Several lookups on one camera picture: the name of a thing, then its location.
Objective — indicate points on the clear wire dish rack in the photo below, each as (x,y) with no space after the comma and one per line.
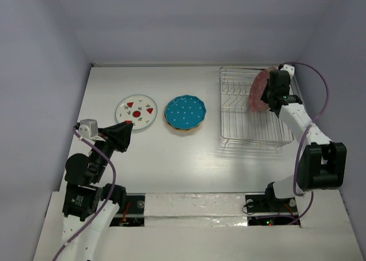
(240,125)

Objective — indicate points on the yellow dotted plate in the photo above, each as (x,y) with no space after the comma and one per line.
(181,132)

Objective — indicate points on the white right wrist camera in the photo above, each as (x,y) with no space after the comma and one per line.
(289,68)

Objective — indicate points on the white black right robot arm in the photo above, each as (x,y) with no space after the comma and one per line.
(319,162)

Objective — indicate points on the pink plate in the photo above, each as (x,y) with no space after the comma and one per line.
(270,69)

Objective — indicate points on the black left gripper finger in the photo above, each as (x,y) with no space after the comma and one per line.
(113,130)
(122,133)

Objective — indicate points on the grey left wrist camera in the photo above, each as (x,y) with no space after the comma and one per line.
(88,128)

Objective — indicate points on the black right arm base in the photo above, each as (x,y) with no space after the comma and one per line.
(258,203)

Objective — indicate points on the white watermelon pattern plate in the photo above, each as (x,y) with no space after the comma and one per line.
(138,109)

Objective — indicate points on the maroon dotted plate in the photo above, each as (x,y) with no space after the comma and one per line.
(256,91)

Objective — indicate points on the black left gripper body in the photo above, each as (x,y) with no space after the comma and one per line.
(109,145)

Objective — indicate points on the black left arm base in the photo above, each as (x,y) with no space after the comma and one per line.
(132,214)

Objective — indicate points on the blue dotted plate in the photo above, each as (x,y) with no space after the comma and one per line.
(185,112)

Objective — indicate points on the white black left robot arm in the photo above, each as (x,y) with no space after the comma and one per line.
(92,197)

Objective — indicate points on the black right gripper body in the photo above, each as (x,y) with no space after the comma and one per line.
(270,95)

